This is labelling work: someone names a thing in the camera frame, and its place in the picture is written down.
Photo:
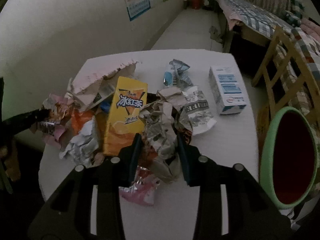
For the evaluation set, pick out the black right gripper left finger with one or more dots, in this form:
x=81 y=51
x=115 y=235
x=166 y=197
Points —
x=129 y=158

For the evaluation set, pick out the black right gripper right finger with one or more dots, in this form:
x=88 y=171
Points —
x=189 y=158

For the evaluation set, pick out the beige newspaper ball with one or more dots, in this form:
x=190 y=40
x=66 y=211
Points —
x=164 y=119

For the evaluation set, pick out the pink silver foil wrapper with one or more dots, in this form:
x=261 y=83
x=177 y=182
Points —
x=143 y=188

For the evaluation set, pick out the yellow iced tea carton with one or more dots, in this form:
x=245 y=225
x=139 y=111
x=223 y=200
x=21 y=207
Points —
x=123 y=121

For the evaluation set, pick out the crumpled white grey paper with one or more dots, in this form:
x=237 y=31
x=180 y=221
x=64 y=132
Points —
x=82 y=146

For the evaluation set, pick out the orange snack wrapper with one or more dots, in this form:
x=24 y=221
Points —
x=78 y=119

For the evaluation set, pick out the white blue milk carton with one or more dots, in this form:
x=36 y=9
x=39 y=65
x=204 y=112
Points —
x=228 y=95

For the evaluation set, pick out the blue white crumpled wrapper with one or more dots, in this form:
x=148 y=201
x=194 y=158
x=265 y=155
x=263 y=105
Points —
x=176 y=75

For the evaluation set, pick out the wooden chair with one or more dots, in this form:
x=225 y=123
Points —
x=288 y=80

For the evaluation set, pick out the bed with plaid blanket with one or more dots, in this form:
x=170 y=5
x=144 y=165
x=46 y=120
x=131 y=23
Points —
x=244 y=25

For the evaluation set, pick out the red container on floor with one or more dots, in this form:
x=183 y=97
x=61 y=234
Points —
x=196 y=4

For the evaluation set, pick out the pink folded blanket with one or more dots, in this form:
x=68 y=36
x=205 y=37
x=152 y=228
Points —
x=310 y=28

